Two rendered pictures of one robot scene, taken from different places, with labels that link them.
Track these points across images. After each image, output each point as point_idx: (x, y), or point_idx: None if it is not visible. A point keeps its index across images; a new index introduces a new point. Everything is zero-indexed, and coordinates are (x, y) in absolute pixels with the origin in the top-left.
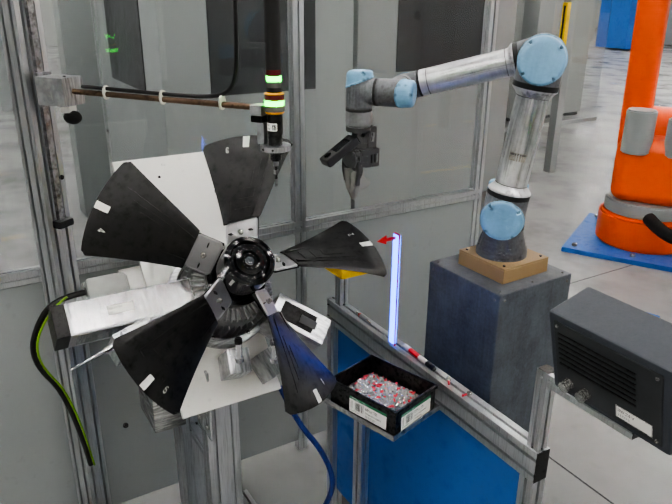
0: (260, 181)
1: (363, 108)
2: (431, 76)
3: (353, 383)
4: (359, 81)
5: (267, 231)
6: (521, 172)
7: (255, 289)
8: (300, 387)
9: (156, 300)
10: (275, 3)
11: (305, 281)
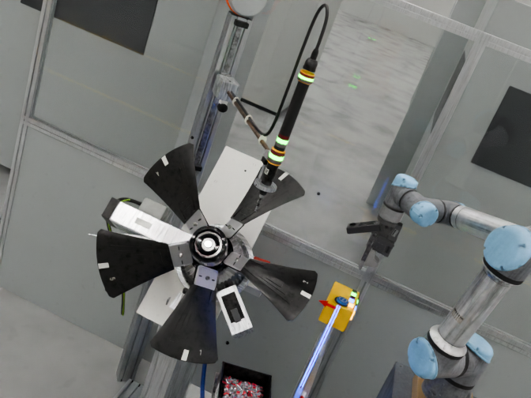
0: (264, 204)
1: (391, 206)
2: (461, 215)
3: (239, 380)
4: (397, 185)
5: (339, 263)
6: (453, 330)
7: (201, 264)
8: (175, 339)
9: (163, 234)
10: (299, 92)
11: (352, 321)
